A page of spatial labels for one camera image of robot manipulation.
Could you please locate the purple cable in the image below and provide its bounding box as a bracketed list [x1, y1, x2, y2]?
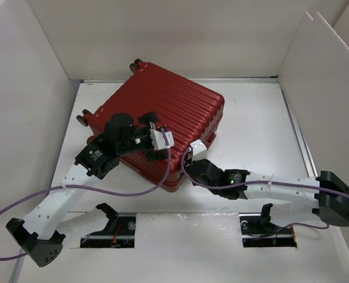
[181, 147, 349, 231]
[0, 126, 175, 262]

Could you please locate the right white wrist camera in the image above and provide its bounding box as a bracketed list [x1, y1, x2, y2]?
[190, 140, 208, 162]

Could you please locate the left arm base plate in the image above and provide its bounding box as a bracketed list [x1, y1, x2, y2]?
[80, 213, 136, 249]

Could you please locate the red suitcase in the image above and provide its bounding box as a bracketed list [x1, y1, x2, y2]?
[77, 60, 225, 192]

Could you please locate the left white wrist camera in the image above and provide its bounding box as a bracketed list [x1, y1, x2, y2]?
[150, 129, 175, 150]

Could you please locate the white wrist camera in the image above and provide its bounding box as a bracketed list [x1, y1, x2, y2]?
[150, 129, 175, 150]
[190, 140, 208, 162]

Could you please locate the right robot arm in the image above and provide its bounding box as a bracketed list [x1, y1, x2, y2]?
[184, 159, 349, 232]

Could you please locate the white foam board panel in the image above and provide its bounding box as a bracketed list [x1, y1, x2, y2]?
[276, 11, 349, 266]

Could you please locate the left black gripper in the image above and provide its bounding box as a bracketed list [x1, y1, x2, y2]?
[118, 114, 168, 161]

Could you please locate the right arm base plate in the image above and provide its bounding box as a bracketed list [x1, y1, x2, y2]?
[239, 213, 297, 248]

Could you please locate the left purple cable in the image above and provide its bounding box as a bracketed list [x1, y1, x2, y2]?
[0, 126, 175, 262]

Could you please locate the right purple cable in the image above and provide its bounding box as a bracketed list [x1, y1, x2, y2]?
[181, 147, 349, 231]

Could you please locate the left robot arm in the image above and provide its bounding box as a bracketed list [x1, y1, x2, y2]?
[6, 112, 174, 267]

